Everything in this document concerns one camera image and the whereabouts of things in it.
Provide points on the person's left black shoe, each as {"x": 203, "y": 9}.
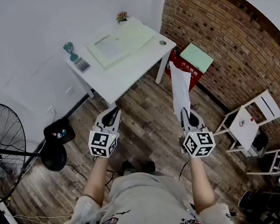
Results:
{"x": 128, "y": 166}

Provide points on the person's grey printed shirt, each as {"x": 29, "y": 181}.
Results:
{"x": 144, "y": 207}

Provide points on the person's right black shoe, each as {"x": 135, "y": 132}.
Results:
{"x": 149, "y": 166}

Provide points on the person's black shoe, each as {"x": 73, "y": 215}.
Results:
{"x": 149, "y": 166}
{"x": 128, "y": 166}

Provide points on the small teal desk lamp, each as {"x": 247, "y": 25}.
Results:
{"x": 70, "y": 50}

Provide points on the potted plant pink flowers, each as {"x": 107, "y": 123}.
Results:
{"x": 122, "y": 16}

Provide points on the light green desk mat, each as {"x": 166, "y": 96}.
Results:
{"x": 129, "y": 38}

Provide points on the white A4 paper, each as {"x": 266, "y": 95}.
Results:
{"x": 180, "y": 89}

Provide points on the person's right forearm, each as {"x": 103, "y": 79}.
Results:
{"x": 201, "y": 183}

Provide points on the person's left forearm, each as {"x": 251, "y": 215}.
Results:
{"x": 98, "y": 180}

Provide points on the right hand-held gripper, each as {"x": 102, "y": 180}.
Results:
{"x": 199, "y": 143}

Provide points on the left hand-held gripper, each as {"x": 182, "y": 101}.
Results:
{"x": 100, "y": 142}

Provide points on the grey calculator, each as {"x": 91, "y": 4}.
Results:
{"x": 82, "y": 64}

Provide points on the red metal box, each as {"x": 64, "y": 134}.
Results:
{"x": 195, "y": 78}

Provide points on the white wall socket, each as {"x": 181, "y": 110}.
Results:
{"x": 52, "y": 110}

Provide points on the black storage bin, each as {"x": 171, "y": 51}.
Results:
{"x": 54, "y": 129}

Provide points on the black bag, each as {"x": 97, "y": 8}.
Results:
{"x": 260, "y": 141}

